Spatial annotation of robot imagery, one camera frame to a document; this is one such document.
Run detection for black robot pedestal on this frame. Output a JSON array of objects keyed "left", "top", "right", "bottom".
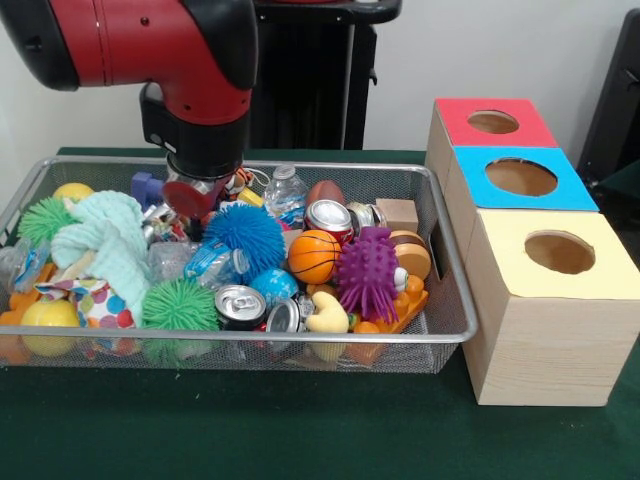
[{"left": 249, "top": 0, "right": 404, "bottom": 151}]

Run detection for green spiky rubber ball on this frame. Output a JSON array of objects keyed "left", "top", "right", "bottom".
[{"left": 140, "top": 278, "right": 221, "bottom": 334}]

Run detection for shallow silver mesh bin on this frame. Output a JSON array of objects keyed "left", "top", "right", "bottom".
[{"left": 0, "top": 154, "right": 480, "bottom": 375}]

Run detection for tiger plush toy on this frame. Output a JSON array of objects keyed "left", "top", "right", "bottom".
[{"left": 222, "top": 167, "right": 257, "bottom": 199}]

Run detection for toy hamburger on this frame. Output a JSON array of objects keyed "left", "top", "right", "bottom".
[{"left": 388, "top": 229, "right": 432, "bottom": 281}]

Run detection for mint green cloth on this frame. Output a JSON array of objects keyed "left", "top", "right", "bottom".
[{"left": 49, "top": 191, "right": 154, "bottom": 314}]

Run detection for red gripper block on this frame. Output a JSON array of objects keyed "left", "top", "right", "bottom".
[{"left": 162, "top": 173, "right": 236, "bottom": 240}]

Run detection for wooden box with three holes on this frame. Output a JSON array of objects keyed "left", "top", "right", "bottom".
[{"left": 424, "top": 97, "right": 640, "bottom": 407}]

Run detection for orange toy basketball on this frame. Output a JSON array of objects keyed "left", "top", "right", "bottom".
[{"left": 287, "top": 229, "right": 342, "bottom": 285}]

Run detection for dark green tablecloth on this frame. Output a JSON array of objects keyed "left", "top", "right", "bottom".
[
  {"left": 597, "top": 158, "right": 640, "bottom": 234},
  {"left": 0, "top": 146, "right": 640, "bottom": 480}
]

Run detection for black chair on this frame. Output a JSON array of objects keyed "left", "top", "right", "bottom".
[{"left": 575, "top": 7, "right": 640, "bottom": 176}]

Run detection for purple spiky rubber toy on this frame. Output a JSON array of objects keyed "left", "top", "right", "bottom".
[{"left": 332, "top": 225, "right": 401, "bottom": 324}]

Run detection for polka dot cloth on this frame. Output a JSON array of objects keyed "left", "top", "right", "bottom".
[
  {"left": 142, "top": 204, "right": 194, "bottom": 244},
  {"left": 33, "top": 277, "right": 137, "bottom": 331}
]

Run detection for red soda can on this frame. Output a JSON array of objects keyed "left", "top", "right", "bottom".
[{"left": 303, "top": 198, "right": 356, "bottom": 246}]

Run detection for blue spiky rubber ball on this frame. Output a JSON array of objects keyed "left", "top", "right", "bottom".
[{"left": 202, "top": 202, "right": 286, "bottom": 279}]

